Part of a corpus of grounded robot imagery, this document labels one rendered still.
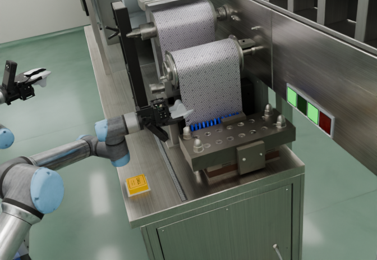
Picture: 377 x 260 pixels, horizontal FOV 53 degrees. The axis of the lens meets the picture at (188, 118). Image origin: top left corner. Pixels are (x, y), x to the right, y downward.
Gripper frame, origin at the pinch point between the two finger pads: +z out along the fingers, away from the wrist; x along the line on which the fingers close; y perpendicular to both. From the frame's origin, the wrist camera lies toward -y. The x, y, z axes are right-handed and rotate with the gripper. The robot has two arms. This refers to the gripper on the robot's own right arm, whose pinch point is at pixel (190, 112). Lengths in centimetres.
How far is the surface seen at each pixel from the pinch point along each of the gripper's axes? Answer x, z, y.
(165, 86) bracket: 7.0, -6.3, 9.3
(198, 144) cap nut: -17.7, -2.8, -2.7
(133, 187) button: -12.7, -27.8, -16.6
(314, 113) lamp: -36.8, 29.0, 10.0
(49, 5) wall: 556, -81, -60
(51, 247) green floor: 67, -87, -109
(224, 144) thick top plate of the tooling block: -17.4, 6.3, -6.1
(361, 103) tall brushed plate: -54, 30, 22
